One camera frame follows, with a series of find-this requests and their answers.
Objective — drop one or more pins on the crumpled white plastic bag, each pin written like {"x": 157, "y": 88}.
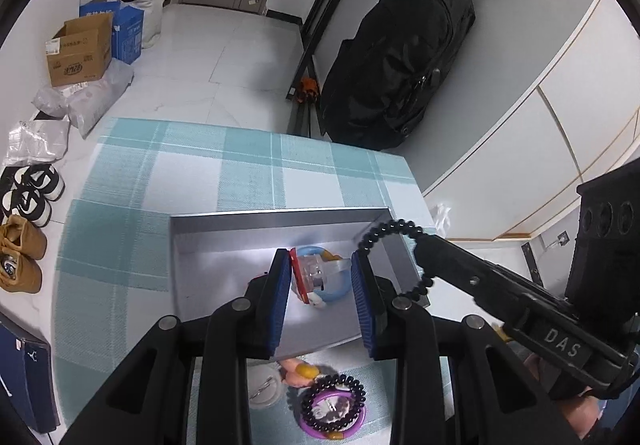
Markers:
{"x": 441, "y": 220}

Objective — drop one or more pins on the small grey plastic parcel bag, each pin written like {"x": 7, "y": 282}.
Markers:
{"x": 50, "y": 100}

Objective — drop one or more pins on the wall socket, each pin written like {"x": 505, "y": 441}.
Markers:
{"x": 562, "y": 238}

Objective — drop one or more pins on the teal checked tablecloth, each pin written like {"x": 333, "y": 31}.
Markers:
{"x": 200, "y": 165}

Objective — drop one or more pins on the brown cardboard box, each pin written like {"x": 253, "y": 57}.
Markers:
{"x": 80, "y": 55}

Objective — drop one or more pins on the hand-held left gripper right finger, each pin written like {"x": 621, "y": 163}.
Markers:
{"x": 362, "y": 300}

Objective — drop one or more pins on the black backpack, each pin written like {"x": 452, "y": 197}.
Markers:
{"x": 400, "y": 65}

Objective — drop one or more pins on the blue cardboard box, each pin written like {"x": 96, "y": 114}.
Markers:
{"x": 130, "y": 35}

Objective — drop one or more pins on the grey rectangular tray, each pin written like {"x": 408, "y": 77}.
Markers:
{"x": 215, "y": 285}

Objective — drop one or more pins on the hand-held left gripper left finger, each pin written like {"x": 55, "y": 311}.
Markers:
{"x": 280, "y": 305}

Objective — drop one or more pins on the black white sneaker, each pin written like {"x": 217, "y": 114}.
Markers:
{"x": 25, "y": 207}
{"x": 42, "y": 180}

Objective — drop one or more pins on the orange black clamp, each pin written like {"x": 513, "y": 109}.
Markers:
{"x": 307, "y": 90}

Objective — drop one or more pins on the white round pin badge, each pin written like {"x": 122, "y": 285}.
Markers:
{"x": 262, "y": 387}

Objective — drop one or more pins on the white tote bag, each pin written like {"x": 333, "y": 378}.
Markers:
{"x": 152, "y": 20}

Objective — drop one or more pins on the large grey plastic parcel bag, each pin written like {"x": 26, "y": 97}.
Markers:
{"x": 100, "y": 95}

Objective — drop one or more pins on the person's right hand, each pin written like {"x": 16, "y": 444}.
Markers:
{"x": 580, "y": 417}

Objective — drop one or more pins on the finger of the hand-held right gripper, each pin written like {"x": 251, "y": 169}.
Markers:
{"x": 465, "y": 270}

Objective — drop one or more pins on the clear plastic bag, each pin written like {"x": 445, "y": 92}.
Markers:
{"x": 40, "y": 140}

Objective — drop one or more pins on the peach orange toy figure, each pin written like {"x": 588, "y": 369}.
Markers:
{"x": 295, "y": 371}

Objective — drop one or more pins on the dark blue shoe box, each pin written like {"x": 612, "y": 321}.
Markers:
{"x": 30, "y": 385}

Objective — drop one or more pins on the black metal frame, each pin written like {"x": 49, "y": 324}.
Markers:
{"x": 320, "y": 25}

